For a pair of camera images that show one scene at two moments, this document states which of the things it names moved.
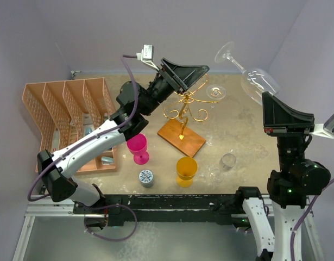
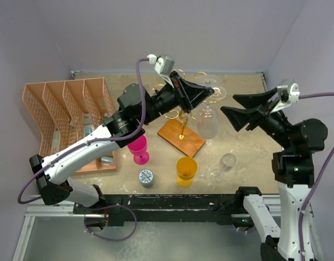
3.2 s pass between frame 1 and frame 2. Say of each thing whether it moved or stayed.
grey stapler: stayed
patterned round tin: stayed
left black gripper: moved
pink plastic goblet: stayed
